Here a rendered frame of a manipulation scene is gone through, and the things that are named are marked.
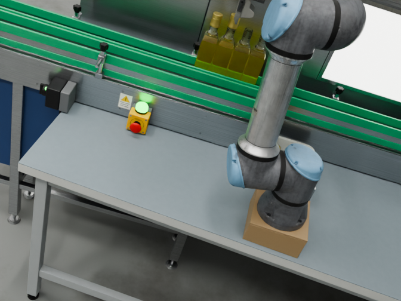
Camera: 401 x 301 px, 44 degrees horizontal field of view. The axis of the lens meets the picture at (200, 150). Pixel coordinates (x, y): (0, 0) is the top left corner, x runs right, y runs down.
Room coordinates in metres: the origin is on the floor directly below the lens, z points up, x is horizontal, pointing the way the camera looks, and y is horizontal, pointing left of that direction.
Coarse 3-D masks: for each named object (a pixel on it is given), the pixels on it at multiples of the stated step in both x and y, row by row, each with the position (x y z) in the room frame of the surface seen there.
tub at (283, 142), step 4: (280, 136) 1.50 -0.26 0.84; (280, 140) 1.49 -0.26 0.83; (284, 140) 1.49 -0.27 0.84; (288, 140) 1.49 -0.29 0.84; (292, 140) 1.50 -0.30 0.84; (280, 144) 1.49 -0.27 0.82; (284, 144) 1.49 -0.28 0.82; (288, 144) 1.49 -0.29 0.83; (304, 144) 1.50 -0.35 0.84; (280, 148) 1.49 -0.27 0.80; (284, 148) 1.49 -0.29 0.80; (312, 148) 1.49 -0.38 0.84
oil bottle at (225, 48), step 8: (224, 40) 1.57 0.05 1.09; (232, 40) 1.59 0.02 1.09; (224, 48) 1.57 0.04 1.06; (232, 48) 1.57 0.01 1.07; (216, 56) 1.57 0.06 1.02; (224, 56) 1.57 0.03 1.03; (216, 64) 1.57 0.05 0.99; (224, 64) 1.57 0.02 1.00; (216, 72) 1.57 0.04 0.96; (224, 72) 1.57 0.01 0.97
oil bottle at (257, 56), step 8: (256, 48) 1.59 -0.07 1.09; (256, 56) 1.57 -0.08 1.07; (264, 56) 1.58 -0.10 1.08; (248, 64) 1.57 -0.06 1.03; (256, 64) 1.57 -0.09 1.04; (248, 72) 1.57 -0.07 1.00; (256, 72) 1.57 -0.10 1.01; (240, 80) 1.58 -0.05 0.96; (248, 80) 1.57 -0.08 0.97; (256, 80) 1.58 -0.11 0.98
